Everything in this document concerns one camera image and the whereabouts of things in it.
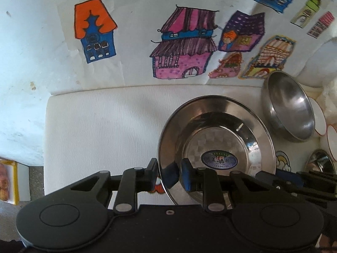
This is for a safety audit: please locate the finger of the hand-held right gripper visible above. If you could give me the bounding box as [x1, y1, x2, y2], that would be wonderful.
[255, 171, 337, 206]
[275, 169, 337, 184]

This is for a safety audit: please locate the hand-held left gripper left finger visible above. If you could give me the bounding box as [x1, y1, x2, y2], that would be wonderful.
[71, 158, 159, 214]

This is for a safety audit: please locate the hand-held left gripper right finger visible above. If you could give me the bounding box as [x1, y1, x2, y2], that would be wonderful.
[181, 158, 275, 214]

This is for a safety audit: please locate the white bowl with red rim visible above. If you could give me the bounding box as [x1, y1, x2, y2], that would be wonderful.
[307, 97, 330, 137]
[326, 125, 337, 162]

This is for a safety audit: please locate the labelled steel plate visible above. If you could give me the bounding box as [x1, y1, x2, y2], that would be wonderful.
[157, 95, 277, 206]

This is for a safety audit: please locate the rainbow sticker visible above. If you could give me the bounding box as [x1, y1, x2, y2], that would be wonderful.
[275, 151, 292, 174]

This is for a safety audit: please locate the orange sticker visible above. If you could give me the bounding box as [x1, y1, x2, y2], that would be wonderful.
[150, 176, 166, 193]

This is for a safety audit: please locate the small steel bowl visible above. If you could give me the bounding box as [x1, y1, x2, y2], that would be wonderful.
[304, 149, 337, 176]

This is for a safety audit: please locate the clear plastic bag of white lumps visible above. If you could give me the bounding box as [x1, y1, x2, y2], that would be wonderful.
[314, 78, 337, 127]

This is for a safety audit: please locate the white cylindrical object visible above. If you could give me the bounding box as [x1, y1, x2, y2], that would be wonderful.
[296, 38, 337, 88]

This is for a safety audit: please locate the house drawings paper sheet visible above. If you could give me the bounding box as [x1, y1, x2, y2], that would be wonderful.
[56, 0, 337, 90]

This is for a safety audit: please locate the yellow framed picture card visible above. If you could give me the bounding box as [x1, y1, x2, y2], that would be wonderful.
[0, 157, 20, 206]

